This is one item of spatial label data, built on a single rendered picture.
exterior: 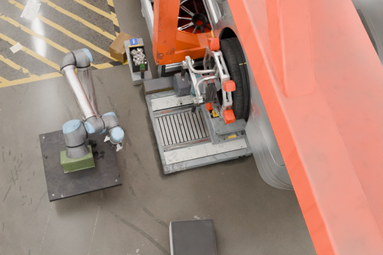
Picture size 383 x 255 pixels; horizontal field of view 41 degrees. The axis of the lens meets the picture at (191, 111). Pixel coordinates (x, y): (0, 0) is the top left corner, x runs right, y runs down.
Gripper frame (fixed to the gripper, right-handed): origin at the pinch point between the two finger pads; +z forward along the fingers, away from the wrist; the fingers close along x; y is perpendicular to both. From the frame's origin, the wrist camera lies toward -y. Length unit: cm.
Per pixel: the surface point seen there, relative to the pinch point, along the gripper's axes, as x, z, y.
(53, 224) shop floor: 0, 62, 73
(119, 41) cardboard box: -60, 63, -99
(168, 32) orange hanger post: -19, -34, -90
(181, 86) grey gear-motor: 15, 22, -83
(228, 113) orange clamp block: 57, -38, -64
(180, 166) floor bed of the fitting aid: 58, 43, -31
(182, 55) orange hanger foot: -1, 3, -100
